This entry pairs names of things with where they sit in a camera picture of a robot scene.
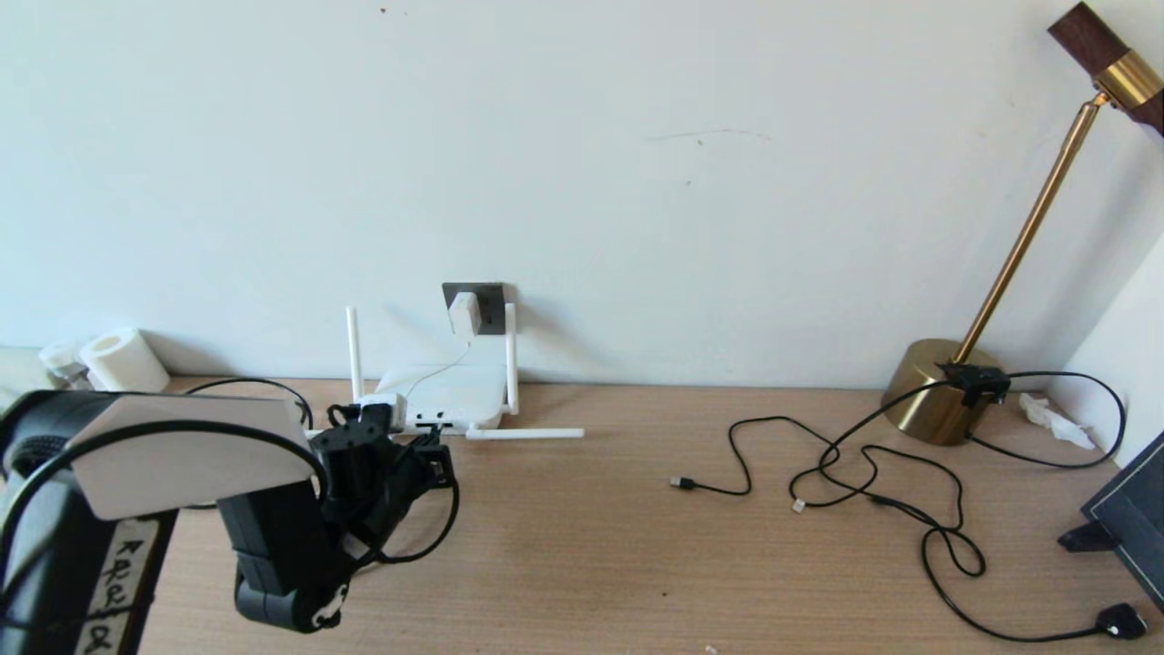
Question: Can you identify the thin white adapter cable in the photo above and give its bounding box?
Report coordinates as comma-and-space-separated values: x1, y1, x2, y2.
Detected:
405, 333, 474, 401

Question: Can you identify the white power adapter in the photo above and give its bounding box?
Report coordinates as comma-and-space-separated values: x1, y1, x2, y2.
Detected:
448, 291, 483, 336

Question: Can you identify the white wifi router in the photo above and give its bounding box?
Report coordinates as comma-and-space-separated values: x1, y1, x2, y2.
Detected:
305, 306, 586, 443

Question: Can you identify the white toilet paper roll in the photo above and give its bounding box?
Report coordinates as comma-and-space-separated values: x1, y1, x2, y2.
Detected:
79, 327, 172, 392

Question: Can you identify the white handwritten label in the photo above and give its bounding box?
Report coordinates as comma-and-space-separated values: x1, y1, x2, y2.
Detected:
75, 517, 163, 655

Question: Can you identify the clear plastic container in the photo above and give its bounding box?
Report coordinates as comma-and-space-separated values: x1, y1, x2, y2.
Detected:
38, 341, 92, 388

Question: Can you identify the brass desk lamp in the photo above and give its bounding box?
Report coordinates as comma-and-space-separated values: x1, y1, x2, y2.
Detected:
880, 2, 1164, 447

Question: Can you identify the crumpled white tissue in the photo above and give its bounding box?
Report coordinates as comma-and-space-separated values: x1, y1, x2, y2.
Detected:
1017, 394, 1095, 451

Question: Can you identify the dark framed board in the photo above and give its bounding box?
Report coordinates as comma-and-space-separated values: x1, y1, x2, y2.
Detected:
1082, 428, 1164, 615

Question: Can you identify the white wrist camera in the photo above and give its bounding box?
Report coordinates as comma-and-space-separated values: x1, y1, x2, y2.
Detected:
355, 391, 408, 430

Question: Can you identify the grey wall socket plate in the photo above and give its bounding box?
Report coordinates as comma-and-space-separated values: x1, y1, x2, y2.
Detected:
442, 282, 507, 336

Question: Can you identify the black usb cable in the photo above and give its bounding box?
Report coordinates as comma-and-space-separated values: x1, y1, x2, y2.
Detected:
671, 417, 986, 579

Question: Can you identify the black lamp power cord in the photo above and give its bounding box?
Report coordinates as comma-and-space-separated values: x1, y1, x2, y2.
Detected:
789, 364, 1147, 643

